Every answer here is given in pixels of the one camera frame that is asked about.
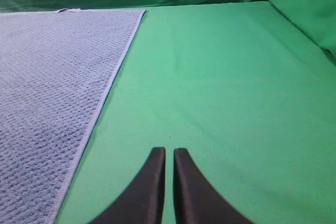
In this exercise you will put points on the green cloth table cover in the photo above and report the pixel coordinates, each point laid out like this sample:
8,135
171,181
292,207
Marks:
247,93

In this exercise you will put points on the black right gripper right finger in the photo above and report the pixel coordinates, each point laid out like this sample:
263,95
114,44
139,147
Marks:
195,199

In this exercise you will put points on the blue waffle-weave towel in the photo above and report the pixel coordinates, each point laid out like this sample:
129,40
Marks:
57,69

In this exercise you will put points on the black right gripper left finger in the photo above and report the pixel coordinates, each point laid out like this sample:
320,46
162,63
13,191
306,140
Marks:
143,199

